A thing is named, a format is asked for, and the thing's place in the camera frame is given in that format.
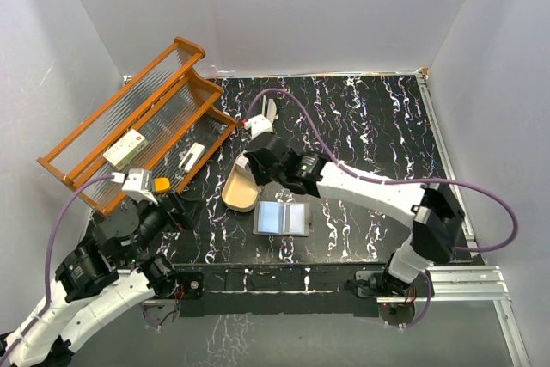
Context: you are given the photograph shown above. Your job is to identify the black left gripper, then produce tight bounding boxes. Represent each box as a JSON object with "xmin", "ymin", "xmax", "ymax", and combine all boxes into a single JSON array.
[{"xmin": 123, "ymin": 187, "xmax": 207, "ymax": 265}]

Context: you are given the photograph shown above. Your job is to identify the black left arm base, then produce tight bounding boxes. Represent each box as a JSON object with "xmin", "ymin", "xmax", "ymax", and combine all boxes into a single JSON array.
[{"xmin": 141, "ymin": 267, "xmax": 205, "ymax": 329}]

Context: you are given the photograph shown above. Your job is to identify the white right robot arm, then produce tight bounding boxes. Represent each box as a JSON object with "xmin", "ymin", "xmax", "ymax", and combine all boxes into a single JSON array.
[{"xmin": 243, "ymin": 132, "xmax": 465, "ymax": 296}]

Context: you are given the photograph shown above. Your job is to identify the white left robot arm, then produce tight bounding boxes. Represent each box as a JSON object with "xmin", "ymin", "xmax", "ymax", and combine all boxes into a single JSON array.
[{"xmin": 1, "ymin": 192, "xmax": 192, "ymax": 366}]

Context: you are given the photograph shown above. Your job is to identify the black right arm base motor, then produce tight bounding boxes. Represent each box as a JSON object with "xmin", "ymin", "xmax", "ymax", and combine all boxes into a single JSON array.
[{"xmin": 345, "ymin": 268, "xmax": 434, "ymax": 307}]

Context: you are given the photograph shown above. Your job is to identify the beige oval plastic tray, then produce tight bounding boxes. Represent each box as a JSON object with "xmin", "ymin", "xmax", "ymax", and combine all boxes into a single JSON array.
[{"xmin": 222, "ymin": 155, "xmax": 261, "ymax": 213}]

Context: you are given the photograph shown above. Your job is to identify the white stapler on table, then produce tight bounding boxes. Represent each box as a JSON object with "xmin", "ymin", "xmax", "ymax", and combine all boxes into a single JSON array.
[{"xmin": 261, "ymin": 95, "xmax": 278, "ymax": 123}]

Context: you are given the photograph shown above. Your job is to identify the orange yellow small object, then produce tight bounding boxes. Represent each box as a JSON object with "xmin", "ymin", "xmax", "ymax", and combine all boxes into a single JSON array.
[{"xmin": 154, "ymin": 177, "xmax": 171, "ymax": 193}]

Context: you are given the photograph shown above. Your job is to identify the white stapler near rack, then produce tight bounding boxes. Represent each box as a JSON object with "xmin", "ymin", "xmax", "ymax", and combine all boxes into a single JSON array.
[{"xmin": 178, "ymin": 142, "xmax": 205, "ymax": 174}]

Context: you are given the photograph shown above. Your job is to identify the white box on rack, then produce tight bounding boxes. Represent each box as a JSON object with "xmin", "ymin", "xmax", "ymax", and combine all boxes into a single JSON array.
[{"xmin": 103, "ymin": 129, "xmax": 149, "ymax": 171}]

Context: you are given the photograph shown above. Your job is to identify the orange wooden rack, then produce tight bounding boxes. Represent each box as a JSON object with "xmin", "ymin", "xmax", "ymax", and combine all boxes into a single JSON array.
[{"xmin": 37, "ymin": 37, "xmax": 237, "ymax": 192}]

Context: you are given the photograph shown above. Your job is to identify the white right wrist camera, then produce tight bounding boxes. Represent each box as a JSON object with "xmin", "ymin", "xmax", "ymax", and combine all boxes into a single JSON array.
[{"xmin": 243, "ymin": 114, "xmax": 273, "ymax": 139}]

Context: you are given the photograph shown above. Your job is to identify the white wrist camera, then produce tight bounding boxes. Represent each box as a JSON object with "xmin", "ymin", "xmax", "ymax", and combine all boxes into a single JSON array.
[
  {"xmin": 243, "ymin": 114, "xmax": 273, "ymax": 139},
  {"xmin": 122, "ymin": 168, "xmax": 158, "ymax": 205}
]

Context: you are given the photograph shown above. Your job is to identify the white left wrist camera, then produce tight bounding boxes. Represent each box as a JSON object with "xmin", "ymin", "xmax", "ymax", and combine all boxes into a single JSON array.
[{"xmin": 122, "ymin": 168, "xmax": 158, "ymax": 205}]

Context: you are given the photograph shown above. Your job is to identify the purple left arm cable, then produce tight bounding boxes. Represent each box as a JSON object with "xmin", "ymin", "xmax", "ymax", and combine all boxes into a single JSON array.
[{"xmin": 3, "ymin": 174, "xmax": 130, "ymax": 355}]

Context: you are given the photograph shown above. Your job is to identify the aluminium frame rail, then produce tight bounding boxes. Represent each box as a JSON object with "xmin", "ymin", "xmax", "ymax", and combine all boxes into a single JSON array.
[{"xmin": 377, "ymin": 266, "xmax": 510, "ymax": 302}]

